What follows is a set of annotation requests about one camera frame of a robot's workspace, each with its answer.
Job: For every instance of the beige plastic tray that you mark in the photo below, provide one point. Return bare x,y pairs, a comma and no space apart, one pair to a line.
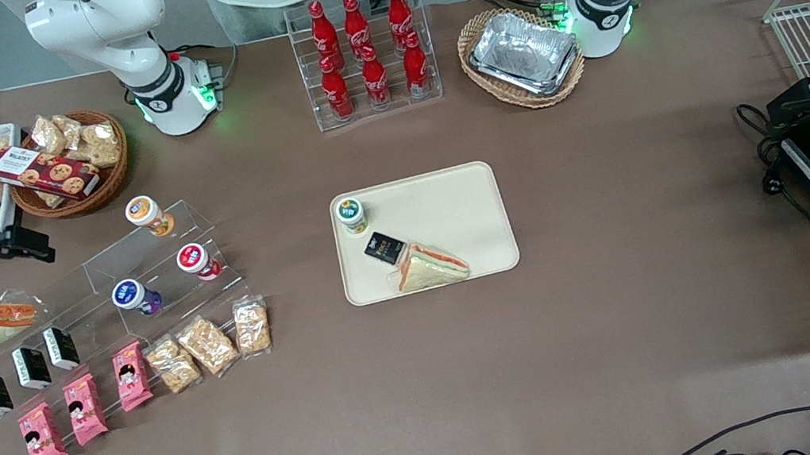
450,205

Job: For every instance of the light wicker basket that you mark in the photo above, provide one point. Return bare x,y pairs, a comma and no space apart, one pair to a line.
488,82

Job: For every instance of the red cola bottle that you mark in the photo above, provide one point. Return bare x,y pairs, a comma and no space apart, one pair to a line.
375,81
337,93
416,69
398,12
323,31
356,22

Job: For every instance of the clear acrylic step stand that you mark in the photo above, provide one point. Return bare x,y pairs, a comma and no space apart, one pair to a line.
160,252

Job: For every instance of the clear acrylic bottle rack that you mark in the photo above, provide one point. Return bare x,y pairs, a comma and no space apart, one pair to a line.
388,113

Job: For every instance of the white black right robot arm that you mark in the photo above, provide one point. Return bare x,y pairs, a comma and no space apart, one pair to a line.
93,17

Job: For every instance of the red gum jar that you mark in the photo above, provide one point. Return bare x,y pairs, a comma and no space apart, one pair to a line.
197,260

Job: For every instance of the silver foil tray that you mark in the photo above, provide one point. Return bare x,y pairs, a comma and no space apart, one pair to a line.
523,53

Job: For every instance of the green gum jar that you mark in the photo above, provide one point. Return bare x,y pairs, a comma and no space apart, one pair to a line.
351,215

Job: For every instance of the pink snack packet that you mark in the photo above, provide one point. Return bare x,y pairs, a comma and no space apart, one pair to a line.
85,410
132,377
43,438

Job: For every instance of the clear bag of peanut brittle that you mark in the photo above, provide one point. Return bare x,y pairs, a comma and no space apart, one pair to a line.
173,365
207,345
252,326

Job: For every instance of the brown wicker basket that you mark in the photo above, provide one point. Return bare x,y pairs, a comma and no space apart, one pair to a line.
113,179

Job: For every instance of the red cookie box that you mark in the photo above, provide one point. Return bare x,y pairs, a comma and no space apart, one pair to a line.
44,173

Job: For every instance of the orange gum jar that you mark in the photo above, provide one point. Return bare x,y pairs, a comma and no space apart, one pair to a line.
148,216

